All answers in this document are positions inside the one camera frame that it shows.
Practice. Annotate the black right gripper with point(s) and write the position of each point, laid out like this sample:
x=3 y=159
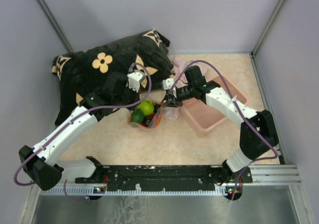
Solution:
x=171 y=99

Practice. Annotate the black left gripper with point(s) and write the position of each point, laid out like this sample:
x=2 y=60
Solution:
x=136 y=95

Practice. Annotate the green apple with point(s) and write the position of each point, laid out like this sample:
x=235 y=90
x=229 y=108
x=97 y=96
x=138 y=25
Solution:
x=147 y=107

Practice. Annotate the clear zip bag orange zipper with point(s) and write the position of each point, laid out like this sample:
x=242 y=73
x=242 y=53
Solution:
x=158 y=116

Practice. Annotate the dark brown fruit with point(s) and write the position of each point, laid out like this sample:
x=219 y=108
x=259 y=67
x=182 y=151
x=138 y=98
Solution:
x=150 y=119

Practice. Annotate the pink plastic bin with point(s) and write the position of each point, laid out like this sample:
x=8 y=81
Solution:
x=203 y=118

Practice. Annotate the dark green avocado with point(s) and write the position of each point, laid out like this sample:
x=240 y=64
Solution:
x=137 y=116

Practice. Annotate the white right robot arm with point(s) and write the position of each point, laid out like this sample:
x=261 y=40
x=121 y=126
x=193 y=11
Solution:
x=258 y=133

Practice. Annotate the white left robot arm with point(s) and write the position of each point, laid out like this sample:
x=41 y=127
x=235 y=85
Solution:
x=41 y=162

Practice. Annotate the black flower-pattern pillow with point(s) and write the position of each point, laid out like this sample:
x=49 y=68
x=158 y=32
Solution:
x=81 y=73

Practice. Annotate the pink cloth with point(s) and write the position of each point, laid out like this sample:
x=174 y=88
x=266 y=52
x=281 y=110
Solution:
x=178 y=65

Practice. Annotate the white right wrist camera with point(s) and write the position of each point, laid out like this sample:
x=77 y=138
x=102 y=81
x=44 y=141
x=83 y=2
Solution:
x=167 y=83

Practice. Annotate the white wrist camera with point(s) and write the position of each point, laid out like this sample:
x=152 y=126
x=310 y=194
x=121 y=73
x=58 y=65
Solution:
x=135 y=79
x=167 y=83

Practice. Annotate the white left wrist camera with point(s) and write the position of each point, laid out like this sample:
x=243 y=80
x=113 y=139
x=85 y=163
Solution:
x=135 y=79

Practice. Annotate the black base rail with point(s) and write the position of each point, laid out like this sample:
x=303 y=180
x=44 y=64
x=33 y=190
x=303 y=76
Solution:
x=159 y=178

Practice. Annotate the aluminium frame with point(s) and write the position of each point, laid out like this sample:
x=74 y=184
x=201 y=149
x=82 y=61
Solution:
x=233 y=191

